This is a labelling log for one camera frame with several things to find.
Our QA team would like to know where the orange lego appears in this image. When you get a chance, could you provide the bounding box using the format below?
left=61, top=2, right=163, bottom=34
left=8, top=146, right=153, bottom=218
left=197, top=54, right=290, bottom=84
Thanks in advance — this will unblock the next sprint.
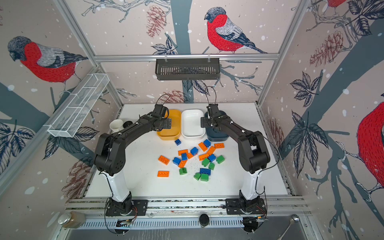
left=158, top=156, right=170, bottom=165
left=157, top=171, right=170, bottom=178
left=214, top=143, right=225, bottom=149
left=178, top=160, right=187, bottom=168
left=178, top=150, right=188, bottom=156
left=199, top=142, right=208, bottom=152

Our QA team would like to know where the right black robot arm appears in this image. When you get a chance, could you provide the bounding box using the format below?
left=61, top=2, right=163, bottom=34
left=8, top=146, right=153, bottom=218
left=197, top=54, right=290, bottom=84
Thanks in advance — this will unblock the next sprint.
left=201, top=104, right=271, bottom=201

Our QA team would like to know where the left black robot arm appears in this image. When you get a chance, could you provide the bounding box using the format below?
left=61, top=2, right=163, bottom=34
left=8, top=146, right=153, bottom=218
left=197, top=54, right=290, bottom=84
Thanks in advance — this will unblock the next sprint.
left=94, top=104, right=172, bottom=203

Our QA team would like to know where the dark teal plastic bin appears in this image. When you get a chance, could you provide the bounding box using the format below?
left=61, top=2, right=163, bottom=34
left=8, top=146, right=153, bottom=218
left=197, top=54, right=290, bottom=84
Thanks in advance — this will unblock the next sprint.
left=205, top=128, right=229, bottom=142

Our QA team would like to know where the yellow plastic bin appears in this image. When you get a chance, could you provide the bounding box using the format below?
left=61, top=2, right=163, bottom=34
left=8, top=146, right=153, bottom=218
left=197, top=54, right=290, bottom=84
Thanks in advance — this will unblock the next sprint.
left=157, top=110, right=182, bottom=141

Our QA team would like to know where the white plastic bin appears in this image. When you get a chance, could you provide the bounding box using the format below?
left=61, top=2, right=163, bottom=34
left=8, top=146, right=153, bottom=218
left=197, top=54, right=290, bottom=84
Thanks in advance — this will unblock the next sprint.
left=182, top=109, right=206, bottom=140

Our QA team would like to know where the glass grinder black cap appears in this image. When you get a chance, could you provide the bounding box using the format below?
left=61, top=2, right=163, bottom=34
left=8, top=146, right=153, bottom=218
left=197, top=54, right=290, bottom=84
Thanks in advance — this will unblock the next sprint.
left=123, top=121, right=133, bottom=128

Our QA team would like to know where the white ceramic mug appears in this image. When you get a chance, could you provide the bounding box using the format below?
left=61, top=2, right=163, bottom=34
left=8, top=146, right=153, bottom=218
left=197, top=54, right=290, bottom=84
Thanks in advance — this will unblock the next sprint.
left=109, top=119, right=124, bottom=133

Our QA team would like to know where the blue flat lego front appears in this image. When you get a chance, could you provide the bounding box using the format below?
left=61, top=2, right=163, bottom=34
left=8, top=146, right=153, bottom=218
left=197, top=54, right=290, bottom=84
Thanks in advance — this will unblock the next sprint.
left=200, top=168, right=211, bottom=176

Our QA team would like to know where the black round knob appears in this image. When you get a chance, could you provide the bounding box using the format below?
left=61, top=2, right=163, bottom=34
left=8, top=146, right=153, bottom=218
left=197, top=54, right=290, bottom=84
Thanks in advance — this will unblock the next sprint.
left=199, top=214, right=210, bottom=228

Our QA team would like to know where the metal ladle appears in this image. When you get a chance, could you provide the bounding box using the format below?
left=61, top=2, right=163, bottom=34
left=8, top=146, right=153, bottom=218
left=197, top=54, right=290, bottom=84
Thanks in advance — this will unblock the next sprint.
left=277, top=214, right=300, bottom=240

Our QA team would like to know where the glass jar metal lid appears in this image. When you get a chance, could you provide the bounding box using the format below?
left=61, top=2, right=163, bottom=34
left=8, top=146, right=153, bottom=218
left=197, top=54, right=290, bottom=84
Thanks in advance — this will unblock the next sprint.
left=58, top=211, right=86, bottom=229

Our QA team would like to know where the black wire basket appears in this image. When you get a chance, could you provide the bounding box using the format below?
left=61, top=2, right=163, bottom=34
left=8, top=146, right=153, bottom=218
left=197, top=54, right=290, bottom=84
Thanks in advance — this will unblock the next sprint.
left=155, top=58, right=221, bottom=81

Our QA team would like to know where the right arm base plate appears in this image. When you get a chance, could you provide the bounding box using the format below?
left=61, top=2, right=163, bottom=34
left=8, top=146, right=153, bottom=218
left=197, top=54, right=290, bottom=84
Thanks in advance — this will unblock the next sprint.
left=225, top=196, right=267, bottom=215

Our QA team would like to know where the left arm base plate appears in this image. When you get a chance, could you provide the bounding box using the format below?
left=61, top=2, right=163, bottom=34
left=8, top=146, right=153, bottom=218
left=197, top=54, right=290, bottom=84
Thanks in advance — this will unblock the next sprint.
left=105, top=198, right=149, bottom=217

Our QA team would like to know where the white wire mesh tray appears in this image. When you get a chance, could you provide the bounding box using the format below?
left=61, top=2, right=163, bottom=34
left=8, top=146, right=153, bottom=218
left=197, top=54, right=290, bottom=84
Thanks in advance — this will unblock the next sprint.
left=48, top=73, right=110, bottom=138

